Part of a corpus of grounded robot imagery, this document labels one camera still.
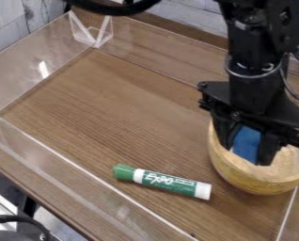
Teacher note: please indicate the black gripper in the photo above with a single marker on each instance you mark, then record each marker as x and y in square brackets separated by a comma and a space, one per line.
[257, 104]

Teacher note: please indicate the blue rectangular block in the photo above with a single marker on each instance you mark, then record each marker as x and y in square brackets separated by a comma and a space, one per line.
[245, 144]

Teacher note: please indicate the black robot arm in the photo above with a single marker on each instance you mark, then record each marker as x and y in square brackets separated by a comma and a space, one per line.
[263, 38]

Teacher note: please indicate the brown wooden bowl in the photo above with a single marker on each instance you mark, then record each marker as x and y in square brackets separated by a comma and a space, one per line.
[257, 180]

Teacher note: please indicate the green Expo marker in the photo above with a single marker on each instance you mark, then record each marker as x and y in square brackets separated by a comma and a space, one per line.
[163, 181]

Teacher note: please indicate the black table leg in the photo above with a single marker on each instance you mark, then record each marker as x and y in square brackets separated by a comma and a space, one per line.
[29, 207]

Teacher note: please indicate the clear acrylic tray wall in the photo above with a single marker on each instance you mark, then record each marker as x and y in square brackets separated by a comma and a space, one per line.
[97, 91]

